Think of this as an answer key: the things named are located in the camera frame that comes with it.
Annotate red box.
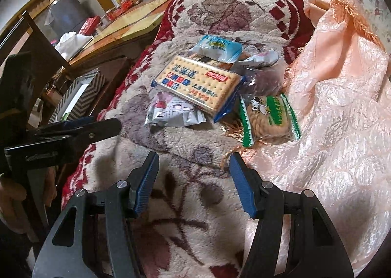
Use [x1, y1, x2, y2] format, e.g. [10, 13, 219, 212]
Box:
[79, 16, 101, 35]

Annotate wooden wall cabinet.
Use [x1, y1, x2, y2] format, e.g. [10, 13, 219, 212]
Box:
[0, 0, 66, 40]

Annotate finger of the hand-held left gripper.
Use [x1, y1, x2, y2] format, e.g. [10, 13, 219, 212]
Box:
[31, 117, 122, 155]
[29, 115, 98, 139]

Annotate blue white snack packet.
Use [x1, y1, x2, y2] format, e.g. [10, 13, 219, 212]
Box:
[187, 34, 242, 63]

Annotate white grey printed packet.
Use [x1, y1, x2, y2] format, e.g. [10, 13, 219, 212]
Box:
[144, 91, 205, 128]

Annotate striped cardboard box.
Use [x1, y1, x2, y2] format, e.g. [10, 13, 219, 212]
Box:
[49, 70, 107, 126]

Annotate dark wooden chair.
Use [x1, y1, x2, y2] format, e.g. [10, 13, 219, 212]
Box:
[0, 11, 132, 132]

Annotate floral plush blanket red border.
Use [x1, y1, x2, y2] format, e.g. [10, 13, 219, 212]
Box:
[61, 0, 309, 278]

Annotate wooden dining table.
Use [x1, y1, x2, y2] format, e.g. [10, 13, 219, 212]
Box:
[69, 0, 184, 66]

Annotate white tissue bundle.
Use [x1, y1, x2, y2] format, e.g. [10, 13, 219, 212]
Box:
[54, 31, 94, 61]

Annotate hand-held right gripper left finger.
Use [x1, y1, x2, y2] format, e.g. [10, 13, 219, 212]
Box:
[32, 151, 161, 278]

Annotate green biscuit packet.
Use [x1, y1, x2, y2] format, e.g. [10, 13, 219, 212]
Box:
[238, 93, 301, 147]

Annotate person's left hand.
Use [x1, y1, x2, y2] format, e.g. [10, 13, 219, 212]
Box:
[0, 168, 57, 214]

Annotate large cracker packet blue edges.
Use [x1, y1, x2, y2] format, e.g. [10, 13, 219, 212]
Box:
[151, 54, 247, 122]

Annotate clear plastic bag brown snacks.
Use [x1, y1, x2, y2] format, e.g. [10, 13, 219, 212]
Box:
[240, 68, 284, 97]

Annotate pink fringed bedspread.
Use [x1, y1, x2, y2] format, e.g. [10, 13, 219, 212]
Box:
[220, 0, 391, 272]

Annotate white pink snack packet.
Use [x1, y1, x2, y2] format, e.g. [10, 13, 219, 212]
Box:
[232, 49, 279, 71]

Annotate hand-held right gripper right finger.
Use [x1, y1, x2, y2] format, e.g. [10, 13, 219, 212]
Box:
[228, 152, 355, 278]

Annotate grey refrigerator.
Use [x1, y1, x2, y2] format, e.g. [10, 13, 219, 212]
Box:
[46, 0, 87, 37]

